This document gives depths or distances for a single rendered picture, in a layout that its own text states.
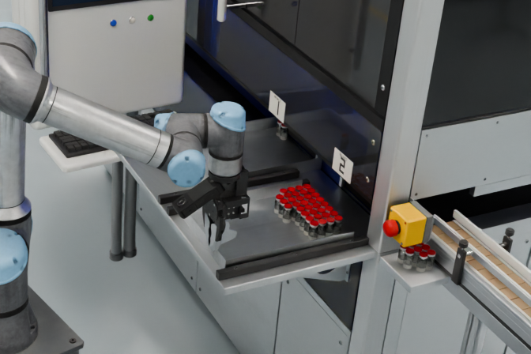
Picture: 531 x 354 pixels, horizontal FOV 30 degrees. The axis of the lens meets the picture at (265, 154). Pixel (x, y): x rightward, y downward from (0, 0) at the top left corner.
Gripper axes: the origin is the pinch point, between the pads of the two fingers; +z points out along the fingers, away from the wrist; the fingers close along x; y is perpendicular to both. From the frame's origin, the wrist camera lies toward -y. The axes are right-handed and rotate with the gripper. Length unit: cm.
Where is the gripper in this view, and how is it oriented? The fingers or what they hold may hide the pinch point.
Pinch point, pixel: (210, 246)
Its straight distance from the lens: 227.4
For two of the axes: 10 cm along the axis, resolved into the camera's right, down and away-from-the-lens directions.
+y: 8.8, -1.6, 4.4
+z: -0.8, 8.7, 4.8
